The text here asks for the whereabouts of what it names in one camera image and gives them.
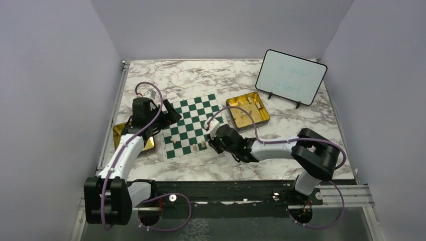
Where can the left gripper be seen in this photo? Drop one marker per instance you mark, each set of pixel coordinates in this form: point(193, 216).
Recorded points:
point(174, 115)

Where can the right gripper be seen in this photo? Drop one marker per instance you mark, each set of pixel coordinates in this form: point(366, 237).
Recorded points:
point(212, 142)

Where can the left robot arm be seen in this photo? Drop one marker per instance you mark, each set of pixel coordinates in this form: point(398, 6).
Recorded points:
point(123, 159)

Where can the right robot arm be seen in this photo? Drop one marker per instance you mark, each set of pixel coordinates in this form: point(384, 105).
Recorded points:
point(315, 154)

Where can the green white chess board mat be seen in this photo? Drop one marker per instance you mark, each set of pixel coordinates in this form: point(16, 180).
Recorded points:
point(189, 129)

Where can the gold tin with light pieces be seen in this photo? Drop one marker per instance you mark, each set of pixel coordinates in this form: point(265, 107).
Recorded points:
point(253, 105)

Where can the small whiteboard on stand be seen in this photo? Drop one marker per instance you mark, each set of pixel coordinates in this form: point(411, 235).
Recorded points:
point(290, 77)

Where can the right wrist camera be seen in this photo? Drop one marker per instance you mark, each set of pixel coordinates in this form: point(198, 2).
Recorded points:
point(211, 125)

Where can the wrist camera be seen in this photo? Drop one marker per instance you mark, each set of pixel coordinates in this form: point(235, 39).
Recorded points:
point(151, 93)
point(211, 125)

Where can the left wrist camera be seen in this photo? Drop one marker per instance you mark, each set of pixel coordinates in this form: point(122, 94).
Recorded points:
point(151, 93)

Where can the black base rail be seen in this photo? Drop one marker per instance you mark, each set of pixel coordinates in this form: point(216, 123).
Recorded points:
point(151, 201)

